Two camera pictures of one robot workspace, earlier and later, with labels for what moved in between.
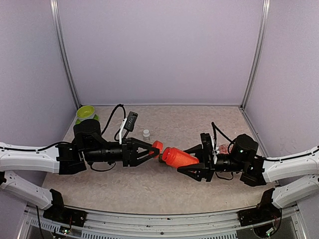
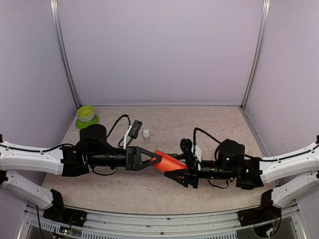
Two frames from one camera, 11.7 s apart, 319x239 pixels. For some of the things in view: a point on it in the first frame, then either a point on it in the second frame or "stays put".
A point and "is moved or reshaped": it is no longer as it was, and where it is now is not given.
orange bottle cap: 159,145 → 159,164
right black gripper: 206,169 → 192,177
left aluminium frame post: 54,6 stays put
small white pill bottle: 146,135 stays put
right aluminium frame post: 259,46 stays put
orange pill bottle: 176,158 is moved or reshaped
